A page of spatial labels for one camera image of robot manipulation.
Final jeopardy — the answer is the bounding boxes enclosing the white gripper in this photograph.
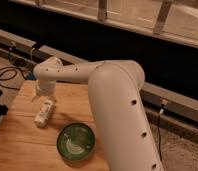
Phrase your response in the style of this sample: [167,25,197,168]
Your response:
[32,80,56,103]

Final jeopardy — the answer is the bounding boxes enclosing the small white bottle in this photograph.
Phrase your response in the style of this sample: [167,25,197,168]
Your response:
[34,99,54,127]

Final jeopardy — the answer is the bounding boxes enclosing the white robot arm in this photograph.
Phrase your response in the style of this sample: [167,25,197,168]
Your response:
[34,57,164,171]

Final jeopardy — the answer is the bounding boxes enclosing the green ceramic bowl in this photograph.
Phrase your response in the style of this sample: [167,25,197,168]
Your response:
[56,123,95,162]

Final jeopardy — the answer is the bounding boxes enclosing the black coiled cable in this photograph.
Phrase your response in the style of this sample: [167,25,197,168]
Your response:
[0,65,28,91]

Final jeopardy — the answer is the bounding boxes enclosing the grey baseboard rail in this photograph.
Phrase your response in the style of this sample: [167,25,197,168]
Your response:
[0,30,198,123]

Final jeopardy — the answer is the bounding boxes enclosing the white plug on rail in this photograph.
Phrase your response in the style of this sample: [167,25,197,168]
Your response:
[159,99,168,114]

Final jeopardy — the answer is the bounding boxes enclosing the black cable on right floor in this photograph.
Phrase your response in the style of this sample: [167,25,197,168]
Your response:
[156,111,165,162]

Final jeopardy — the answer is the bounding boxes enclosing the window frame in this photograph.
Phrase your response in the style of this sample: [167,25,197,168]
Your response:
[10,0,198,48]

